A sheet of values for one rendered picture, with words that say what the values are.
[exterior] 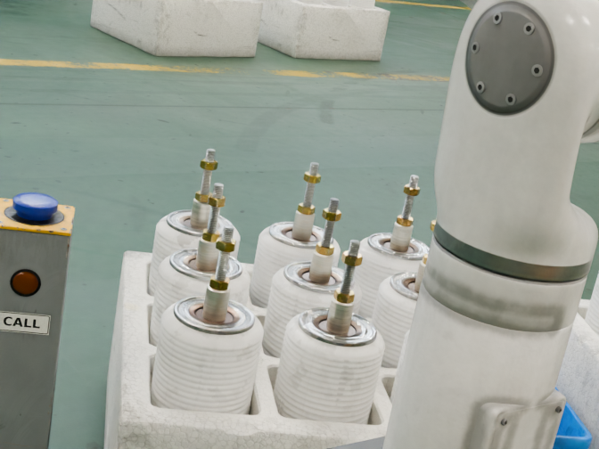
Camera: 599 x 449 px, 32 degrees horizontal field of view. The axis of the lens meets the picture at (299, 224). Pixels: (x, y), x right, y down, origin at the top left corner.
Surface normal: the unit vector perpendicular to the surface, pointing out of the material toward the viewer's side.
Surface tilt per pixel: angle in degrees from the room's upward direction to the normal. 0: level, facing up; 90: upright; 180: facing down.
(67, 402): 0
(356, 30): 90
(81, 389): 0
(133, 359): 0
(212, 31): 90
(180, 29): 90
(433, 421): 90
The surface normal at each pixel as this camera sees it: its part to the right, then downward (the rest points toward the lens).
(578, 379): -0.98, -0.12
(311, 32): 0.59, 0.37
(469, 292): -0.61, 0.16
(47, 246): 0.15, 0.36
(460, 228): -0.79, 0.04
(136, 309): 0.18, -0.93
